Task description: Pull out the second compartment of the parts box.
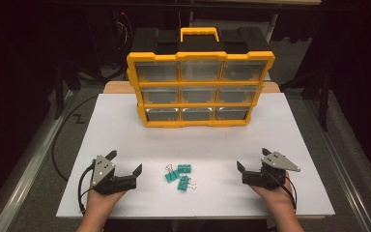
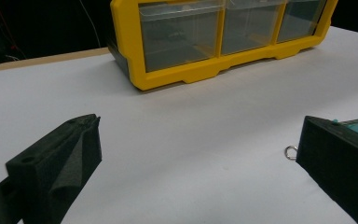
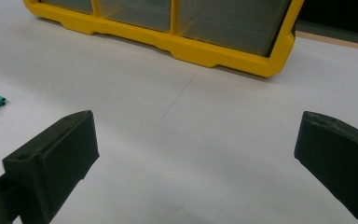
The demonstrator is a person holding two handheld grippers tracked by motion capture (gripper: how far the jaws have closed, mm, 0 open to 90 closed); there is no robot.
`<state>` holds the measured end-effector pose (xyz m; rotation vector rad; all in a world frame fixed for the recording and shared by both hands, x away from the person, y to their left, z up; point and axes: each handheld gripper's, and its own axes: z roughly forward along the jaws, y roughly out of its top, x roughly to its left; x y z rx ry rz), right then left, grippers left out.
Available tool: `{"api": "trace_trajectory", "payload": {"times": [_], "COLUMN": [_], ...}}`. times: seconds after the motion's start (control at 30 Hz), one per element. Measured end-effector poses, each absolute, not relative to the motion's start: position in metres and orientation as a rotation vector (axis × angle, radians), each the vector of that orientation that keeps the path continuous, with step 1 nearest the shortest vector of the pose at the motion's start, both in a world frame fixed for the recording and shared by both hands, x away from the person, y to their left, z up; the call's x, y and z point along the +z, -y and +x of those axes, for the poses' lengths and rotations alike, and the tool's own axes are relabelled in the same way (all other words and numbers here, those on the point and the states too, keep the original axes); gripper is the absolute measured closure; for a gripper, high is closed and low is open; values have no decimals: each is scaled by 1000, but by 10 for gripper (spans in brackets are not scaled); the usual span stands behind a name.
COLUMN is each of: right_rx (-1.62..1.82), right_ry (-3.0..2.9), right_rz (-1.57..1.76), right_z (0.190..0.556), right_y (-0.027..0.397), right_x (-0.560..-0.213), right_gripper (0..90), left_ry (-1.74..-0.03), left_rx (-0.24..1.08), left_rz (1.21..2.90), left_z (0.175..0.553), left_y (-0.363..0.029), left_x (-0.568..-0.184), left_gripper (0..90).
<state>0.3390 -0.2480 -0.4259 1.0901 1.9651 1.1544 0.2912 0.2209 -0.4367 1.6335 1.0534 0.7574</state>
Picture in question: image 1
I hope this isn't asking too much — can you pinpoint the bundle of hanging wires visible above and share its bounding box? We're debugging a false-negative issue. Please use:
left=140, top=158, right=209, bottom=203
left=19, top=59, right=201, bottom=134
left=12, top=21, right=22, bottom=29
left=115, top=11, right=133, bottom=51

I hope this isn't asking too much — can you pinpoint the black floor cable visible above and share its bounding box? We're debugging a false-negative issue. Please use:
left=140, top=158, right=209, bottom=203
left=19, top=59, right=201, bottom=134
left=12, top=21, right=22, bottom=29
left=51, top=94, right=100, bottom=182

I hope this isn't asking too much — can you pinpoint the person's right hand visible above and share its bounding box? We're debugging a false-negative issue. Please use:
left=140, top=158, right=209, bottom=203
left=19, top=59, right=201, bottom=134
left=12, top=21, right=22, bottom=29
left=249, top=172, right=297, bottom=213

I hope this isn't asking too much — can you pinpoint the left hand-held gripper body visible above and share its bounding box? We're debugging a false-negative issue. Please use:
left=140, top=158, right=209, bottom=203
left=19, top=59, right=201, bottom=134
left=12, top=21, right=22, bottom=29
left=90, top=154, right=138, bottom=196

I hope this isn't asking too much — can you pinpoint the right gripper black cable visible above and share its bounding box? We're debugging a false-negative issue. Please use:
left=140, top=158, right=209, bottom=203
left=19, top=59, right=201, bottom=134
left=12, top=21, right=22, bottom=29
left=264, top=170, right=299, bottom=215

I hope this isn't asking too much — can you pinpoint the dark metal stand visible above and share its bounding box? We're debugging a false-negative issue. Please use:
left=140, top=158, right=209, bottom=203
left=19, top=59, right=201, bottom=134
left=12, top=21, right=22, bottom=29
left=53, top=61, right=66, bottom=121
left=318, top=71, right=331, bottom=132

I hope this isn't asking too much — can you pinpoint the person's left hand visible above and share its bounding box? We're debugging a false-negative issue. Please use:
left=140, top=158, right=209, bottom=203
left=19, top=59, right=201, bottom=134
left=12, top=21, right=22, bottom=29
left=86, top=187, right=128, bottom=213

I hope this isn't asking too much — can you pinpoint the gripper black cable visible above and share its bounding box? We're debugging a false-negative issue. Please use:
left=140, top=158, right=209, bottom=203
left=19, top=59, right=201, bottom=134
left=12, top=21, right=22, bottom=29
left=264, top=170, right=299, bottom=215
left=77, top=159, right=98, bottom=217

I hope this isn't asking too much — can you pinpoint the aluminium floor rail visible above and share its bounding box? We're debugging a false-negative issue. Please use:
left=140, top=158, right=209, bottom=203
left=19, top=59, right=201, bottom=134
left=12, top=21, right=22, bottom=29
left=302, top=96, right=371, bottom=232
left=0, top=90, right=78, bottom=232

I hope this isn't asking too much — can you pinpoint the clear plastic organizer drawer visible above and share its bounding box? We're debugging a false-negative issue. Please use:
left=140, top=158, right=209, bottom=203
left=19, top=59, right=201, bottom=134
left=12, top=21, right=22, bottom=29
left=179, top=60, right=223, bottom=81

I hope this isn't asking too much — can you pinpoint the yellow black organizer cabinet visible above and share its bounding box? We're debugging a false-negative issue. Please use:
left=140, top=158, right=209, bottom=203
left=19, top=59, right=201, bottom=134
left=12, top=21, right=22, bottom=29
left=126, top=26, right=276, bottom=129

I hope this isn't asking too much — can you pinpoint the teal binder clip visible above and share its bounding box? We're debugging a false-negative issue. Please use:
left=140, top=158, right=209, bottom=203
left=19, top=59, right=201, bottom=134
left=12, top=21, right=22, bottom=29
left=177, top=175, right=198, bottom=192
left=177, top=163, right=193, bottom=174
left=164, top=163, right=182, bottom=184

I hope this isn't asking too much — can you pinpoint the grid of clear drawers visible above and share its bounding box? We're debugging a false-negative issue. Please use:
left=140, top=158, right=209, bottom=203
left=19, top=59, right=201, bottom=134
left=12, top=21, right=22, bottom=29
left=134, top=60, right=268, bottom=123

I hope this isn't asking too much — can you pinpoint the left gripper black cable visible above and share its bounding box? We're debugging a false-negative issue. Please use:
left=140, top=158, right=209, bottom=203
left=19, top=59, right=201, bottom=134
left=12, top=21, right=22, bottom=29
left=77, top=159, right=98, bottom=217

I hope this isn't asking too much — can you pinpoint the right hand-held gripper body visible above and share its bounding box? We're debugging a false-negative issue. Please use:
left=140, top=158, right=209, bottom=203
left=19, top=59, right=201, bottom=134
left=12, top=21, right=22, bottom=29
left=242, top=152, right=301, bottom=190

